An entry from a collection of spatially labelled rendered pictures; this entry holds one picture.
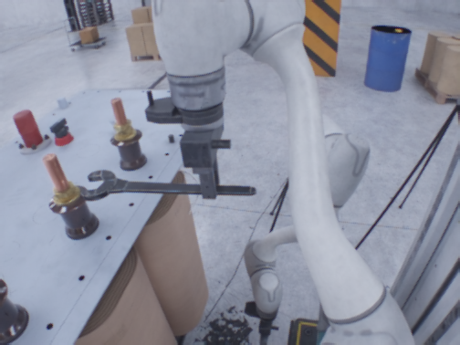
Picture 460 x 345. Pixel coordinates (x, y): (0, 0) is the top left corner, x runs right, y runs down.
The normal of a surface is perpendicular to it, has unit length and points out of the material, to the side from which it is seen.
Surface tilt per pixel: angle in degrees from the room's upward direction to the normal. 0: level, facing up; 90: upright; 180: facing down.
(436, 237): 90
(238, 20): 88
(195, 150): 90
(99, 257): 0
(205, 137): 0
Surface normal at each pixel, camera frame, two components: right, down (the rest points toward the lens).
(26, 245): -0.07, -0.80
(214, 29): 0.74, 0.37
